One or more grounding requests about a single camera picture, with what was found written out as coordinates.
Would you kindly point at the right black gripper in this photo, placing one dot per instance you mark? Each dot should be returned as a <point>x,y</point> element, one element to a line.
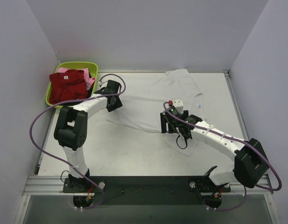
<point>164,124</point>

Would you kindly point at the red t shirt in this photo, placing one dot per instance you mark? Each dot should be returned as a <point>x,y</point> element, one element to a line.
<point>69,85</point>

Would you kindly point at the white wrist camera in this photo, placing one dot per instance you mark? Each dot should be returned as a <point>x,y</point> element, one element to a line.
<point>177,103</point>
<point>102,84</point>

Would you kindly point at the aluminium front rail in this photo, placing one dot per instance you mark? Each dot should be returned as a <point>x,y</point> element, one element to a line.
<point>55,185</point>

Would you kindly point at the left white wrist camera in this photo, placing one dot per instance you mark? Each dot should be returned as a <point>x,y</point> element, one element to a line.
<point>102,84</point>

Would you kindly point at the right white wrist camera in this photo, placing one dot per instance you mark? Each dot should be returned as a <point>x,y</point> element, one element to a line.
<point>177,103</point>

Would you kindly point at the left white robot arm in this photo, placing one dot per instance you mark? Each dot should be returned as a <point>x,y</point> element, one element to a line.
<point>71,127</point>

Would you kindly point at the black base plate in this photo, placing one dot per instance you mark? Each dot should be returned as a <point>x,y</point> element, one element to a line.
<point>143,197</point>

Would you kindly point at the pink t shirt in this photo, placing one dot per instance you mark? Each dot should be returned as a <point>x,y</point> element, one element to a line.
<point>88,79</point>

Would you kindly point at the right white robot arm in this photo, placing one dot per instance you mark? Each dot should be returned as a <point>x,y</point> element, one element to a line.
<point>247,156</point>

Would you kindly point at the green plastic basket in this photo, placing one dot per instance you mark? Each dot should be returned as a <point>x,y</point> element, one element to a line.
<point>92,67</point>

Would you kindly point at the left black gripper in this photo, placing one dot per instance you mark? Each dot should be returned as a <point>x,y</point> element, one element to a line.
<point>114,84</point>

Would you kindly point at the black t shirt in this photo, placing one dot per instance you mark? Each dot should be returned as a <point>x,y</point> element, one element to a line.
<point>90,90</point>

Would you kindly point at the white t shirt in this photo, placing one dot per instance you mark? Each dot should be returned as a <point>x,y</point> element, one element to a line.
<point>145,95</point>

